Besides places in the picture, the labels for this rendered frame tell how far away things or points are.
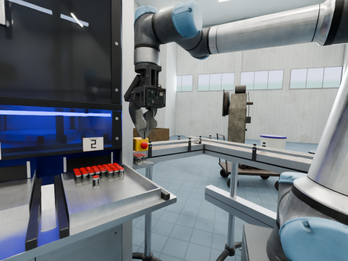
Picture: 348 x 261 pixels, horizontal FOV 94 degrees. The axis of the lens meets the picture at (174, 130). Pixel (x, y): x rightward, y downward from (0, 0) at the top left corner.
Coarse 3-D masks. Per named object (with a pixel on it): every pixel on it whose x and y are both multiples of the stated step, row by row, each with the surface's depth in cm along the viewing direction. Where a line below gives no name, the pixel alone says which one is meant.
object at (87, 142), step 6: (84, 138) 72; (90, 138) 74; (96, 138) 75; (102, 138) 77; (84, 144) 73; (90, 144) 74; (96, 144) 76; (102, 144) 77; (84, 150) 73; (90, 150) 74
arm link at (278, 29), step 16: (336, 0) 32; (272, 16) 39; (288, 16) 37; (304, 16) 35; (320, 16) 34; (336, 16) 32; (208, 32) 47; (224, 32) 44; (240, 32) 42; (256, 32) 40; (272, 32) 39; (288, 32) 37; (304, 32) 36; (320, 32) 35; (336, 32) 33; (208, 48) 48; (224, 48) 46; (240, 48) 45; (256, 48) 44
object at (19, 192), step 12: (24, 180) 66; (0, 192) 55; (12, 192) 55; (24, 192) 56; (0, 204) 48; (12, 204) 48; (24, 204) 48; (0, 216) 39; (12, 216) 41; (24, 216) 42
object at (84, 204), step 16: (128, 176) 73; (64, 192) 51; (80, 192) 57; (96, 192) 57; (112, 192) 57; (128, 192) 58; (144, 192) 51; (160, 192) 54; (80, 208) 47; (96, 208) 42; (112, 208) 45; (128, 208) 48; (80, 224) 40
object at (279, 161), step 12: (204, 144) 139; (216, 144) 138; (228, 144) 123; (240, 144) 116; (264, 144) 112; (216, 156) 129; (228, 156) 121; (240, 156) 113; (252, 156) 106; (264, 156) 101; (276, 156) 99; (288, 156) 99; (300, 156) 88; (312, 156) 84; (264, 168) 101; (276, 168) 96; (288, 168) 91; (300, 168) 86
